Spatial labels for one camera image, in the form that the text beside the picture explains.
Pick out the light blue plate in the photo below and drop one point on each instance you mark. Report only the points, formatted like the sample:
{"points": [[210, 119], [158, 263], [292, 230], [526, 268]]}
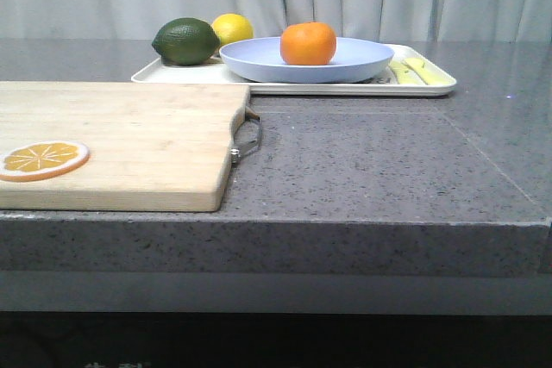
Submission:
{"points": [[259, 60]]}

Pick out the orange mandarin fruit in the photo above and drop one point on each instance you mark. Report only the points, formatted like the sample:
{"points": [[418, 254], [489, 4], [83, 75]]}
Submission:
{"points": [[309, 43]]}

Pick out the cream rectangular tray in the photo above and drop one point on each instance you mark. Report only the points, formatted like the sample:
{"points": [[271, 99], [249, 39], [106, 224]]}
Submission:
{"points": [[214, 71]]}

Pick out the wooden cutting board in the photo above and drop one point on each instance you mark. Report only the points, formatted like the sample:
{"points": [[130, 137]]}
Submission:
{"points": [[153, 147]]}

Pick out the yellow lemon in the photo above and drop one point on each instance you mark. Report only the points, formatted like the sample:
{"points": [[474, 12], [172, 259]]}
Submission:
{"points": [[232, 27]]}

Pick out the green lime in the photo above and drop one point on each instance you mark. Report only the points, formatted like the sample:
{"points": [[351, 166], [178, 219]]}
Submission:
{"points": [[186, 41]]}

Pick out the orange slice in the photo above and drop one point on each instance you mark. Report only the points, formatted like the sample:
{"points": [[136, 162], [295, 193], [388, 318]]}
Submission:
{"points": [[43, 160]]}

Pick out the metal cutting board handle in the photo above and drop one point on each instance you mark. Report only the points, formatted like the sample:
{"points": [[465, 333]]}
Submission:
{"points": [[240, 149]]}

